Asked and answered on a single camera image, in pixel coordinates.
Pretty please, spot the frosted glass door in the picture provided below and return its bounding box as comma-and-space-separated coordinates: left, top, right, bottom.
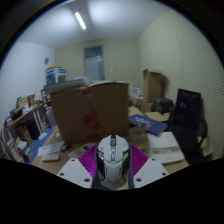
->
83, 45, 106, 82

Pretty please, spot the ceiling tube light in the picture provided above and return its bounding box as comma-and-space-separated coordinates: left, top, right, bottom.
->
74, 11, 87, 30

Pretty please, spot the black office chair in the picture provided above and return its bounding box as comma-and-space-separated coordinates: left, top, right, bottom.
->
166, 88, 209, 164

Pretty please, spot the white grey computer mouse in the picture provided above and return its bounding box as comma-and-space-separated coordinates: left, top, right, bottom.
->
94, 134, 132, 191

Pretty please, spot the cluttered shelf unit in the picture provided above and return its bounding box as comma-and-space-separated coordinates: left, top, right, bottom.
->
0, 94, 51, 164

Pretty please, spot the blue white carton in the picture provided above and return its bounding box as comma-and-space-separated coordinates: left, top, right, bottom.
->
45, 66, 67, 85

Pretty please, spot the clear round plastic container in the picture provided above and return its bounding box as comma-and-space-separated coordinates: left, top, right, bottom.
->
129, 124, 149, 148

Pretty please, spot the black coiled cable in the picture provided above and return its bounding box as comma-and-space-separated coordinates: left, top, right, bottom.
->
59, 142, 72, 152

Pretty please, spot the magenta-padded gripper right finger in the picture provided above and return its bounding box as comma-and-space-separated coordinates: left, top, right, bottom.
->
128, 143, 170, 190

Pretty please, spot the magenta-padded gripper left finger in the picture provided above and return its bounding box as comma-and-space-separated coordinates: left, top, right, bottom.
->
56, 143, 101, 190

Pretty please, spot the large brown cardboard box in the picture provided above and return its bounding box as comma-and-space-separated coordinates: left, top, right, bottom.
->
49, 81, 130, 146

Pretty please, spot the white paper sheet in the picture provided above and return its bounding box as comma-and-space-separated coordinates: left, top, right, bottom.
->
37, 140, 66, 157

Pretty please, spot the tall open cardboard box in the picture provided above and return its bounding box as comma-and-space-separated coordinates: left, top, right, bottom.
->
142, 68, 164, 104

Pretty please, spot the clear plastic jug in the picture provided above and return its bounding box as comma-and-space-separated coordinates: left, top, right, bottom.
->
44, 106, 61, 138

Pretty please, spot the white open book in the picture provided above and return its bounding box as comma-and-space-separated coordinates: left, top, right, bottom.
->
146, 131, 186, 165

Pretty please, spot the blue book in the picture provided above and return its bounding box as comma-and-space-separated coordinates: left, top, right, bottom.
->
128, 113, 168, 137

